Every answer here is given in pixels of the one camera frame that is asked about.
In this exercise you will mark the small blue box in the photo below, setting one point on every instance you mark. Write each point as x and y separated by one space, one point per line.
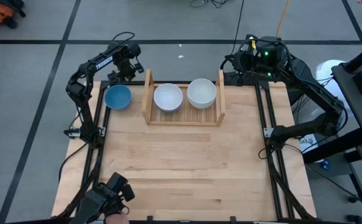
325 165

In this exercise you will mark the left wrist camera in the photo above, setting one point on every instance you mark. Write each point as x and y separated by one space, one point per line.
139 67

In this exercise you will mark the wooden slatted shelf rack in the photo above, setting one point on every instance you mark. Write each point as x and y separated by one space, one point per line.
184 118

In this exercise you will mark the white paper label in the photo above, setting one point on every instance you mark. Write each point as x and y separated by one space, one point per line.
308 144

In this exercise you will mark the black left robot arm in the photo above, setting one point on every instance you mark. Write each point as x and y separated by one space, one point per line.
101 62

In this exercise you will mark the yellow tape tag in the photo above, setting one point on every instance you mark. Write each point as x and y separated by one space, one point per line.
253 43

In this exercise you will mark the white trash bin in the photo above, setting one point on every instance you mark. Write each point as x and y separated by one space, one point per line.
330 70

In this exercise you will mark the blue bowl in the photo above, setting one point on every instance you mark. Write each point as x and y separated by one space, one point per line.
117 97

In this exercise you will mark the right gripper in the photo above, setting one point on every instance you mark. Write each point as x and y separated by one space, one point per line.
251 62

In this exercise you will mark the person's hand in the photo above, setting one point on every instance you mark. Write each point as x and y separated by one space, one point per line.
117 219

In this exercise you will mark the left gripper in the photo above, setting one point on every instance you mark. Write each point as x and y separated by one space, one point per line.
126 68

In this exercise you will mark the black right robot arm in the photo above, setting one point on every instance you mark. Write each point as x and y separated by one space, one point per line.
311 90

